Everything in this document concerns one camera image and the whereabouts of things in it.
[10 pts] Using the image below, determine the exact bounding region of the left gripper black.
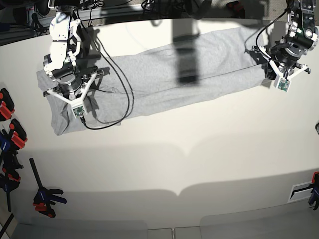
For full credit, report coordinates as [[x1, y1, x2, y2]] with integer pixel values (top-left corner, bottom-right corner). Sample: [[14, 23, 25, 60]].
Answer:
[[263, 43, 303, 80]]

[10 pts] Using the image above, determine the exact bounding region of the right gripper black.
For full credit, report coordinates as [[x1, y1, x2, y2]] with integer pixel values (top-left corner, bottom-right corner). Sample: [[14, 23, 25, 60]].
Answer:
[[52, 67, 110, 100]]

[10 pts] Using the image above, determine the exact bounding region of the grey T-shirt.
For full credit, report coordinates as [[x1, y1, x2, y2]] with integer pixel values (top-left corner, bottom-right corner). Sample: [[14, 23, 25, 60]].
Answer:
[[47, 27, 266, 135]]

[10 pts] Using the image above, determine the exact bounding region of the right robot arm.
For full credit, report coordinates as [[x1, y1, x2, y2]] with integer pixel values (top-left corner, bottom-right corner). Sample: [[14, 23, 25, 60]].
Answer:
[[43, 0, 105, 102]]

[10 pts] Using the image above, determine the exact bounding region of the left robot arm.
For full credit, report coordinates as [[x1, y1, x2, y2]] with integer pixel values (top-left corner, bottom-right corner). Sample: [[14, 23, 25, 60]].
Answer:
[[263, 0, 319, 81]]

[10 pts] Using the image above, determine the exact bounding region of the red black clamp top left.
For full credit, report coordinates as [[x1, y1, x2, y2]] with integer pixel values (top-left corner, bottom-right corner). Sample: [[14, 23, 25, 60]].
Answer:
[[0, 88, 15, 122]]

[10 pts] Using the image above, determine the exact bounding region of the red black clamp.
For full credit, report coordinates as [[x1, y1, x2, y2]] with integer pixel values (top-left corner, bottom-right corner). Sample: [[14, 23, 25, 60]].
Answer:
[[0, 88, 15, 122], [8, 119, 27, 150]]

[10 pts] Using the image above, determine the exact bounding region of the white label plate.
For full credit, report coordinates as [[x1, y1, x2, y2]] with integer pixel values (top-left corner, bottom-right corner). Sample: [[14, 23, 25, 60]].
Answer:
[[288, 182, 312, 203]]

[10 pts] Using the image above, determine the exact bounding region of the blue clamp right edge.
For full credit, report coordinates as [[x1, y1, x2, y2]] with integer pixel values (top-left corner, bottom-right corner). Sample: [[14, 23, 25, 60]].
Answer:
[[308, 172, 319, 211]]

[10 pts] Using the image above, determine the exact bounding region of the blue black bar clamp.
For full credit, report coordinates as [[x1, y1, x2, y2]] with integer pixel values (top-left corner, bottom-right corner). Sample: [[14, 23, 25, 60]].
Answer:
[[29, 158, 67, 218]]

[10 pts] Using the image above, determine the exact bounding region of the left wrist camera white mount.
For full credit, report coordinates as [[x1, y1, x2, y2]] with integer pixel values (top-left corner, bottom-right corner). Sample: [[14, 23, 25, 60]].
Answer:
[[254, 46, 311, 92]]

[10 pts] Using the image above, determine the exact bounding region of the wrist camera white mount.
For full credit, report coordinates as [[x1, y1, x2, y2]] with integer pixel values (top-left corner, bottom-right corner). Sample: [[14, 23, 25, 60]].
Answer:
[[254, 46, 311, 92], [43, 72, 98, 118]]

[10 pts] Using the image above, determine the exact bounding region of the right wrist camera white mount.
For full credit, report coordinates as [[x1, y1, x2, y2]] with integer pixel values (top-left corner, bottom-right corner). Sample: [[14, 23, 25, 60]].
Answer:
[[43, 72, 98, 118]]

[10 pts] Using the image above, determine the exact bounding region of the black camera cable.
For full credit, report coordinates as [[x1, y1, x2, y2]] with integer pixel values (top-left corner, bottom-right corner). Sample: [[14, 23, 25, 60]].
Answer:
[[72, 9, 134, 130]]

